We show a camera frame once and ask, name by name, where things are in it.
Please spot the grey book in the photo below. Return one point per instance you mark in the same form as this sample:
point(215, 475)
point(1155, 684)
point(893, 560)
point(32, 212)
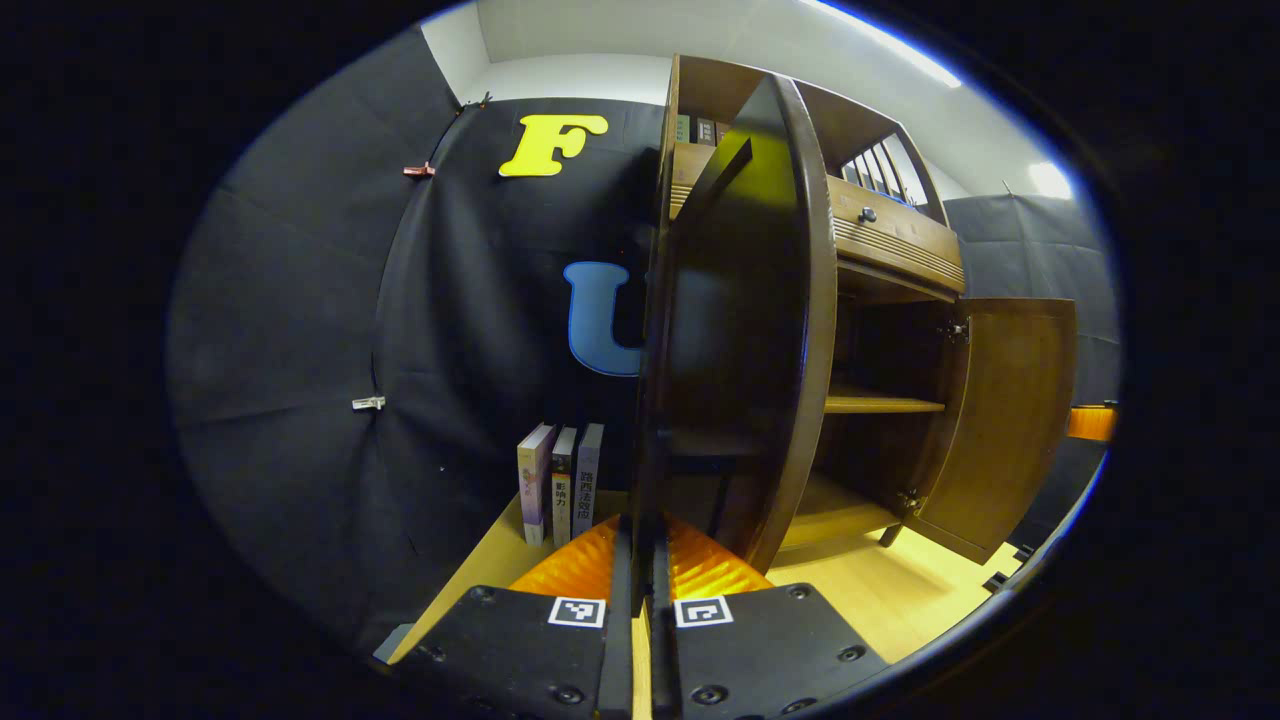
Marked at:
point(587, 480)

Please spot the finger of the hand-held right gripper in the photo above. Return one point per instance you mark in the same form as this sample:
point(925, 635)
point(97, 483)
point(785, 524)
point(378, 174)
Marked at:
point(1092, 423)

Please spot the wooden shoe cabinet door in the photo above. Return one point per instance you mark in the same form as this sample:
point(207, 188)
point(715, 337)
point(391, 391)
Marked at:
point(810, 300)
point(1010, 420)

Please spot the pale purple book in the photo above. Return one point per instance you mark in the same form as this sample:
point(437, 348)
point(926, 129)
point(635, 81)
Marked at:
point(534, 485)

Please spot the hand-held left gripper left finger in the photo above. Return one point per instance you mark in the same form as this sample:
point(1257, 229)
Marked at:
point(620, 620)

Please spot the silver clip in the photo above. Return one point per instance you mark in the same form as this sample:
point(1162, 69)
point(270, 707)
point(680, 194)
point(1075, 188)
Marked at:
point(368, 403)

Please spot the wooden double-door shoe cabinet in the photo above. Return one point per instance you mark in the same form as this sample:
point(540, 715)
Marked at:
point(880, 340)

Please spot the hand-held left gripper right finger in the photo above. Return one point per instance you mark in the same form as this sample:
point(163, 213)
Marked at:
point(662, 640)

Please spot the wooden cabinet drawer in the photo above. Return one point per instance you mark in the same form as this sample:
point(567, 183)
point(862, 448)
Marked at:
point(900, 245)

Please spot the black backdrop cloth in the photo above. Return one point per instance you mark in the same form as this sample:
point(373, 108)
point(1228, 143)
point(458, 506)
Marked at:
point(300, 350)

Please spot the small ceiling light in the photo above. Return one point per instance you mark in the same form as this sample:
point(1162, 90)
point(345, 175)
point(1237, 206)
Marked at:
point(1050, 180)

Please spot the red clip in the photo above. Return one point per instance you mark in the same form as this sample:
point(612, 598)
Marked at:
point(419, 170)

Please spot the white and orange book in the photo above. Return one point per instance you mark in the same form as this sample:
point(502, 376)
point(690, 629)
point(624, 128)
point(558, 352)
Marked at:
point(563, 490)

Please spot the wooden inner shelf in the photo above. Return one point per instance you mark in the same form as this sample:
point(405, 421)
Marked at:
point(880, 403)

